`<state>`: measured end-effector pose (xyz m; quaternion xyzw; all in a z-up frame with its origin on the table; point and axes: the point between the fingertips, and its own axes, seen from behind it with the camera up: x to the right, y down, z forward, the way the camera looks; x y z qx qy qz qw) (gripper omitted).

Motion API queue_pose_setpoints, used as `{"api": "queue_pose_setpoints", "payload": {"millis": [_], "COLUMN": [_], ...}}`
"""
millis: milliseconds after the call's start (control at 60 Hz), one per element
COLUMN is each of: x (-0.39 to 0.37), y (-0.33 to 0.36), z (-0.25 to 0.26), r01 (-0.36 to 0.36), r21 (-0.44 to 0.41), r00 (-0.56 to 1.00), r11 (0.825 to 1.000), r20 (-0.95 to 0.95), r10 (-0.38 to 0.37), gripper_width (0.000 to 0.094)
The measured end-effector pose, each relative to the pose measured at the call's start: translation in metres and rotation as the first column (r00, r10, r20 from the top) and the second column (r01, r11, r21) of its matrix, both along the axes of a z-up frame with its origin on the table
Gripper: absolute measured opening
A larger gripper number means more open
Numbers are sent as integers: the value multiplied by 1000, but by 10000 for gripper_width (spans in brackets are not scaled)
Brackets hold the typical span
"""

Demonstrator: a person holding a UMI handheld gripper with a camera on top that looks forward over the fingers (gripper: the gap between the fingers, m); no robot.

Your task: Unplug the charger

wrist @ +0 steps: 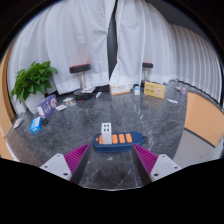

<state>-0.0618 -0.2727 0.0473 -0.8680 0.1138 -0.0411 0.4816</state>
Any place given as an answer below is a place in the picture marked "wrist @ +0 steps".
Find white charger block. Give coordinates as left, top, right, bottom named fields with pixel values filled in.
left=101, top=122, right=113, bottom=145

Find purple box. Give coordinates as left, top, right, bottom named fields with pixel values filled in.
left=36, top=94, right=59, bottom=120

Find white book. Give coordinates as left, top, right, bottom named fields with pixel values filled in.
left=81, top=85, right=97, bottom=94

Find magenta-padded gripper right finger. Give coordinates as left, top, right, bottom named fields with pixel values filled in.
left=130, top=143, right=183, bottom=186

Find printed card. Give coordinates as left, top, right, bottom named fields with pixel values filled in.
left=62, top=96, right=77, bottom=107

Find yellow box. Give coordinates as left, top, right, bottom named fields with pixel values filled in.
left=143, top=81, right=167, bottom=101

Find black stool red-rimmed seat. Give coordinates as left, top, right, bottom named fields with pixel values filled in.
left=68, top=63, right=96, bottom=102
left=141, top=62, right=154, bottom=83

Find green potted plant white pot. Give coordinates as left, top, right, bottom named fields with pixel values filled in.
left=9, top=60, right=59, bottom=115

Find grey white card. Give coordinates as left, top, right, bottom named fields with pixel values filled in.
left=13, top=117, right=25, bottom=130

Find blue power strip orange sockets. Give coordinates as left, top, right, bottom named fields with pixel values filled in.
left=92, top=131, right=149, bottom=154

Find white curtain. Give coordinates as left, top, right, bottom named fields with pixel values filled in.
left=7, top=0, right=117, bottom=115
left=109, top=0, right=224, bottom=103

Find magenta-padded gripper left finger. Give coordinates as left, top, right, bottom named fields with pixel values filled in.
left=39, top=143, right=92, bottom=185

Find white box orange print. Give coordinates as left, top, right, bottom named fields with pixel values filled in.
left=109, top=82, right=132, bottom=97

